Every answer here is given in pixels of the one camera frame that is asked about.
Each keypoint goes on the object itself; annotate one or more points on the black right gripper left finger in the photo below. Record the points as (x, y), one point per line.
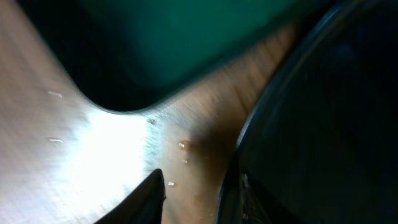
(142, 206)

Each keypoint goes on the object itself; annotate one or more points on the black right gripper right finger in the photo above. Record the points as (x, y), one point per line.
(259, 206)

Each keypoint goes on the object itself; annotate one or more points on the round black tray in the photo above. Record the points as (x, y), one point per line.
(322, 138)

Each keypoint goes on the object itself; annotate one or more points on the dark green rectangular tray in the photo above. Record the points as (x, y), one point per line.
(127, 55)

